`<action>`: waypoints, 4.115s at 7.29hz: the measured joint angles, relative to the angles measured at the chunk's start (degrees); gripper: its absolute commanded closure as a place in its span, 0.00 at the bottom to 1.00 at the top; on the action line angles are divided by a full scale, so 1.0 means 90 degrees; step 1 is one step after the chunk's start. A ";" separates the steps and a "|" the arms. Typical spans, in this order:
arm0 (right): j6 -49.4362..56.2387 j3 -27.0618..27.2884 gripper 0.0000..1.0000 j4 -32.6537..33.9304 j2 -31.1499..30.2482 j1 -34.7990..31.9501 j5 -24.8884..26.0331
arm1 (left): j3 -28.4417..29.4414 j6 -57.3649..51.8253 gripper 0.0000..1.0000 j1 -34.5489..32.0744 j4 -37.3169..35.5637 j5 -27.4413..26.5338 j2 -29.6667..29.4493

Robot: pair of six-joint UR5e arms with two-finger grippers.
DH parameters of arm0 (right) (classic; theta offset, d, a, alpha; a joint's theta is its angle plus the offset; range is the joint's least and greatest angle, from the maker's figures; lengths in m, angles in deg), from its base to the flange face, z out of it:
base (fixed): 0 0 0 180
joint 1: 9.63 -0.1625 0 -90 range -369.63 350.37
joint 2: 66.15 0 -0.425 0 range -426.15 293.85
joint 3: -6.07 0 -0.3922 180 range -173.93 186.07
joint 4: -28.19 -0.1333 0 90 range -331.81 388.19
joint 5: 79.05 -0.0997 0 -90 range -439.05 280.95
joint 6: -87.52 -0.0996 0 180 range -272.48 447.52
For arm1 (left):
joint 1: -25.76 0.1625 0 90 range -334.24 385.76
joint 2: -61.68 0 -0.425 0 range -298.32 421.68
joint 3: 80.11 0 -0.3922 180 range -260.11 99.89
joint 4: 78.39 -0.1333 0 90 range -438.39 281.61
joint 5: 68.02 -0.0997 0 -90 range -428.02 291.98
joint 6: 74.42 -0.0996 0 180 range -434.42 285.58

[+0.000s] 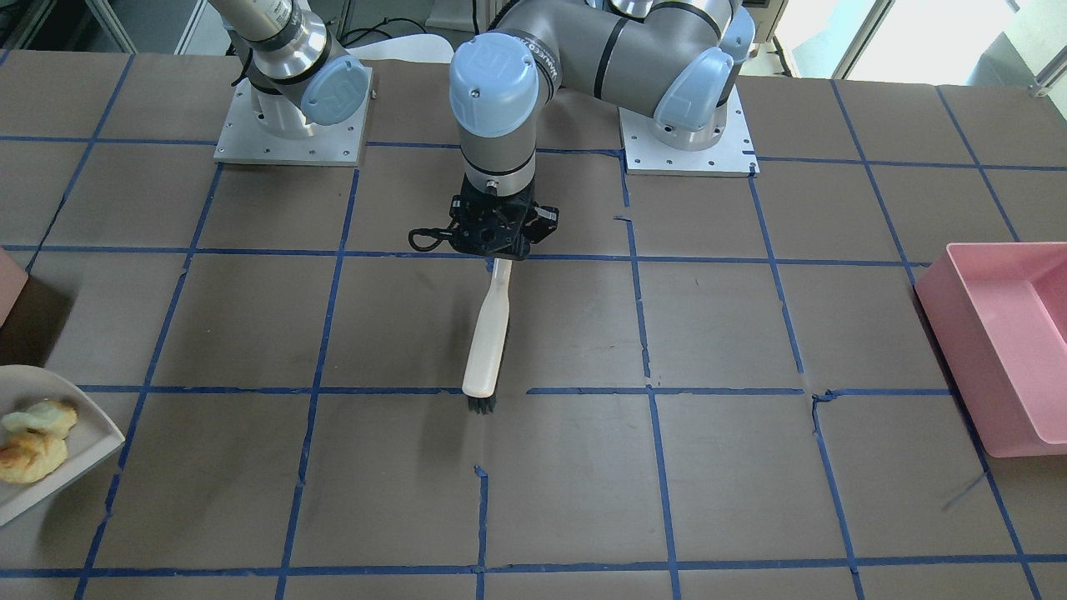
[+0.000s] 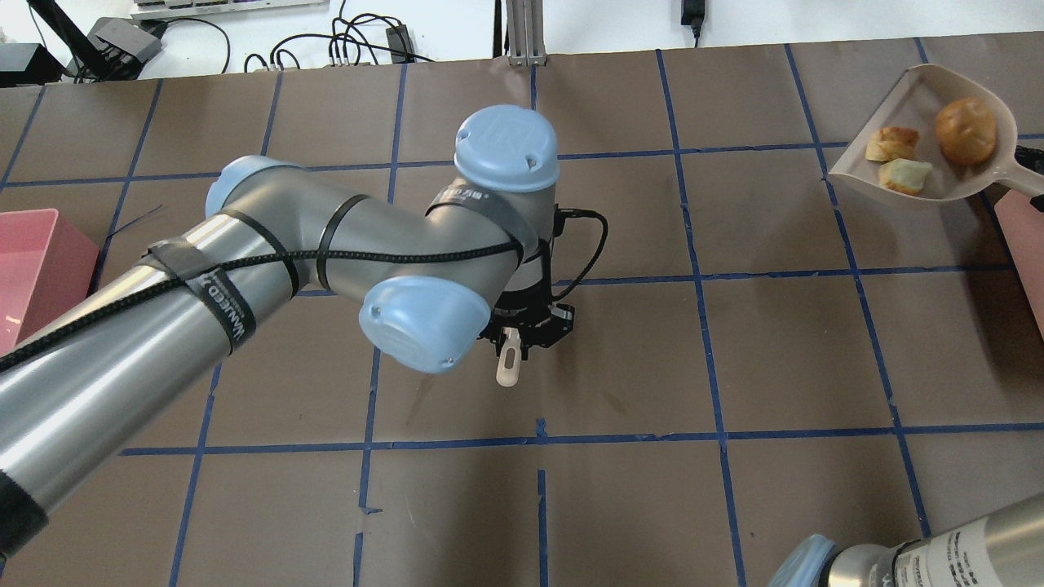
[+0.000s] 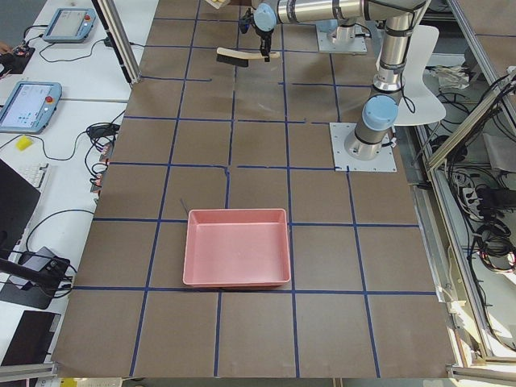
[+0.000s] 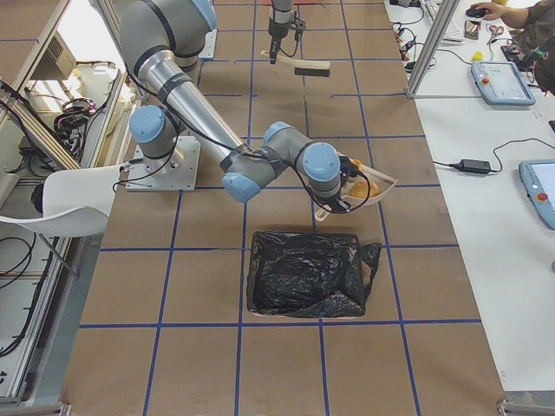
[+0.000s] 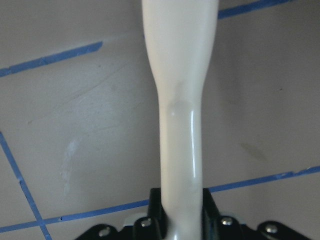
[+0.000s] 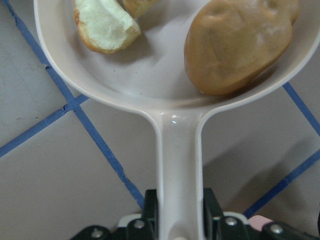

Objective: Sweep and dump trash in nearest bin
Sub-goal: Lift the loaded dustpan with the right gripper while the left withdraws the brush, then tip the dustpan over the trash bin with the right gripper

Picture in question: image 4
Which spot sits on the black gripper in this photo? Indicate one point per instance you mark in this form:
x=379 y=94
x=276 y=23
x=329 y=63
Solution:
x=336 y=202
x=276 y=34

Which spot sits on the beige plastic dustpan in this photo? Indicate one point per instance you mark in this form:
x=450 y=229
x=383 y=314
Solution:
x=385 y=183

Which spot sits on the beige hand brush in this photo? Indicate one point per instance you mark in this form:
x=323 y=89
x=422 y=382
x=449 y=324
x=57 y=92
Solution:
x=305 y=67

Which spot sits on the pink bin with black bag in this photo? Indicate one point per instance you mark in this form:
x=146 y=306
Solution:
x=310 y=275

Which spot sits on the black power adapter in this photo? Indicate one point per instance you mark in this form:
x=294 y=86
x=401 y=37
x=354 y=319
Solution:
x=474 y=166

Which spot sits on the white keyboard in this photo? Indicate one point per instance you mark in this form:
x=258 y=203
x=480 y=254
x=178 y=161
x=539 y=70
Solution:
x=440 y=15

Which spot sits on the blue teach pendant far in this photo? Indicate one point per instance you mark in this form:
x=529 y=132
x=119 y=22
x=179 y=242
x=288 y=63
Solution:
x=500 y=83

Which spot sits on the blue teach pendant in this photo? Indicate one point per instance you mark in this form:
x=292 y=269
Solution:
x=500 y=83
x=537 y=176

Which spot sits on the blue teach pendant near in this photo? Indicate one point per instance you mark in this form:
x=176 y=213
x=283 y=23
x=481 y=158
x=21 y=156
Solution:
x=537 y=176

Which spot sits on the white plastic chair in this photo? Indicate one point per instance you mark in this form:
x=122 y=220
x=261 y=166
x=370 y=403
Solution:
x=75 y=203

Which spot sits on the person at desk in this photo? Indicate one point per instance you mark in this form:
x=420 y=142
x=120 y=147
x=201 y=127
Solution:
x=536 y=24

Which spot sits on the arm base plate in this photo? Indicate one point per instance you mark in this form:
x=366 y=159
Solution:
x=177 y=172

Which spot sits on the aluminium frame post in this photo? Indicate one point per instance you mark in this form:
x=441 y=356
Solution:
x=423 y=60

